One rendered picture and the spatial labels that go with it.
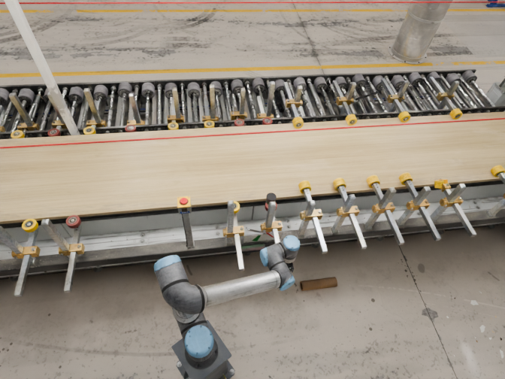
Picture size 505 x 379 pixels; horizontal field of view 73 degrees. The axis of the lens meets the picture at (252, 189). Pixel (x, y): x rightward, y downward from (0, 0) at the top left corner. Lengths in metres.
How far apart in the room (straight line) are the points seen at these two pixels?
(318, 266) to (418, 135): 1.38
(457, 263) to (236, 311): 2.07
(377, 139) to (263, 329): 1.75
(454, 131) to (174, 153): 2.29
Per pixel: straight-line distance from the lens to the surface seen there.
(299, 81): 3.38
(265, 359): 2.85
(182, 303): 1.44
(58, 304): 3.21
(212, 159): 2.51
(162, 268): 1.48
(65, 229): 2.61
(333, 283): 3.04
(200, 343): 1.97
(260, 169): 2.47
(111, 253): 2.43
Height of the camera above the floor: 2.79
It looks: 53 degrees down
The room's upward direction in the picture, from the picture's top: 7 degrees clockwise
